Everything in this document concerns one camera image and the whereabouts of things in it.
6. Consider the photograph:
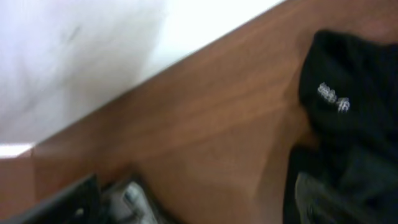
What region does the black Nike t-shirt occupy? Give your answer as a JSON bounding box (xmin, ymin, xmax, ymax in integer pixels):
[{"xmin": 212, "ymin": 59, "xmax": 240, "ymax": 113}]
[{"xmin": 1, "ymin": 175, "xmax": 101, "ymax": 224}]

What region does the grey folded garment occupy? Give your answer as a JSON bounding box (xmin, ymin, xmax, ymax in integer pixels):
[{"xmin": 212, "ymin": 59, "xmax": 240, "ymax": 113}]
[{"xmin": 102, "ymin": 179, "xmax": 179, "ymax": 224}]

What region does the black t-shirt small logo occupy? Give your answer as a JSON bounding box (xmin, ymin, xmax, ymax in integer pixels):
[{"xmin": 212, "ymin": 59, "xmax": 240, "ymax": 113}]
[{"xmin": 282, "ymin": 30, "xmax": 397, "ymax": 223}]

